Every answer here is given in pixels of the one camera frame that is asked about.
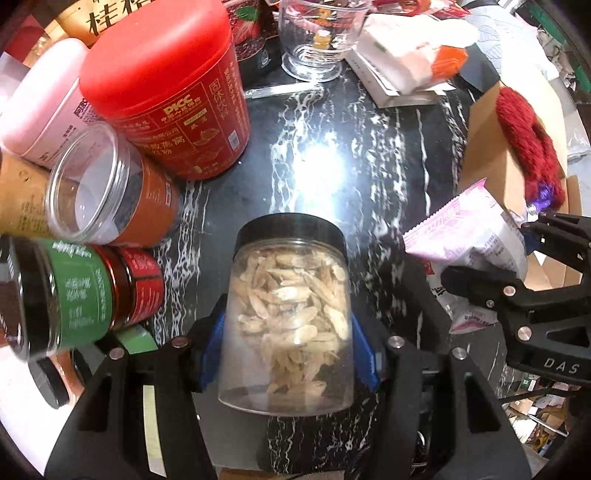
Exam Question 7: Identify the red canister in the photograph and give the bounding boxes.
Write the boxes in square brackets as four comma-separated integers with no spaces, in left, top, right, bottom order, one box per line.
[79,0,250,181]

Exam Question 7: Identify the brown cardboard box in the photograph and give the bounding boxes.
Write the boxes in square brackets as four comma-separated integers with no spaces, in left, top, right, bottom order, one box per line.
[457,78,585,291]

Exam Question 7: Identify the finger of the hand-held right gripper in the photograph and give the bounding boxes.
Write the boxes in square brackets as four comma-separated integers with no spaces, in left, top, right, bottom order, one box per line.
[440,264,546,320]
[521,211,591,278]

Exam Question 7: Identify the brown spice jar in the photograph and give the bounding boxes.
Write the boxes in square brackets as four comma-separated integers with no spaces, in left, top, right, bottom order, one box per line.
[0,281,28,348]

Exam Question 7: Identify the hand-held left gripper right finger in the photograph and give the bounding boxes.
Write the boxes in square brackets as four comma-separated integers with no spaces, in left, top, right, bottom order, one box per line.
[351,313,541,480]

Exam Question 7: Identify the black round lid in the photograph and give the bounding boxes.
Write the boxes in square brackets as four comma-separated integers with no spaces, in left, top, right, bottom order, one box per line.
[34,357,71,410]

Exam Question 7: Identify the pink white snack packet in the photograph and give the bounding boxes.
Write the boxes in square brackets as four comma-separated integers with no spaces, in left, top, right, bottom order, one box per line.
[403,178,529,335]

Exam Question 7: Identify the red fluffy sock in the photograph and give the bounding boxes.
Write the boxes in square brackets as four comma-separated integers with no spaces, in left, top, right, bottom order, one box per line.
[495,87,566,210]

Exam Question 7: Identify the pink canister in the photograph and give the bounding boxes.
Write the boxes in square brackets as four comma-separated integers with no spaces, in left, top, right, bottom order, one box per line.
[0,38,100,169]

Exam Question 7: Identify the clear jar dried slices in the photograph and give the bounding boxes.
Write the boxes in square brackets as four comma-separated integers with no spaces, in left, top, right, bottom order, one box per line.
[217,213,356,417]

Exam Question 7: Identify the small red jar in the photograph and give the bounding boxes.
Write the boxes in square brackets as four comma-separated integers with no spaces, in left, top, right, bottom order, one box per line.
[104,246,166,330]

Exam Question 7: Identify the clear jar orange label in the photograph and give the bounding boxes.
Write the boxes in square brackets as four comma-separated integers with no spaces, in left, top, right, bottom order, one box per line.
[47,124,183,246]

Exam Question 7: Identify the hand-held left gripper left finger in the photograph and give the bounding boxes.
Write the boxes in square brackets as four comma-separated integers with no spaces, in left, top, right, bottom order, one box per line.
[44,295,228,480]

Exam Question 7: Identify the grey paper sheets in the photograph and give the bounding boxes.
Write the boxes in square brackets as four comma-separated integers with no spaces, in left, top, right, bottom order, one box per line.
[346,48,448,109]

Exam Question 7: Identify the white cloth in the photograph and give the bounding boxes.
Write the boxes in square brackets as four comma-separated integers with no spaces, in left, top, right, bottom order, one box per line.
[466,14,560,80]

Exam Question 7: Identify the green label jar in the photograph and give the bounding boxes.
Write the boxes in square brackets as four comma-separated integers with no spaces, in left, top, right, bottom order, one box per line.
[7,237,118,361]

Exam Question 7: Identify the green plastic piece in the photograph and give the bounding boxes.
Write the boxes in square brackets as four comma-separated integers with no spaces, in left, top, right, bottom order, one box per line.
[115,323,160,355]

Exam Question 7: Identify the glass measuring cup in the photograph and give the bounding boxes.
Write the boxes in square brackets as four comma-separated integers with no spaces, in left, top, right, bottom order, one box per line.
[276,0,370,83]

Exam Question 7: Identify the tan canister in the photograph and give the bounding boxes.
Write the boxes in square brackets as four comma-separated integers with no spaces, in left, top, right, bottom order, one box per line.
[0,154,58,238]

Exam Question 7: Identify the white orange bread packet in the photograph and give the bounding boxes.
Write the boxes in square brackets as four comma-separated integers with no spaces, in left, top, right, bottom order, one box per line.
[358,16,469,93]

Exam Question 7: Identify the black marble desktop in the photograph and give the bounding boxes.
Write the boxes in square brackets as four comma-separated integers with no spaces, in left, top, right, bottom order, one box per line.
[69,69,527,480]

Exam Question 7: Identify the dark strawberry print bag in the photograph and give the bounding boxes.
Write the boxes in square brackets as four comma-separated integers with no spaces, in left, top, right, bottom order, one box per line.
[226,0,282,86]

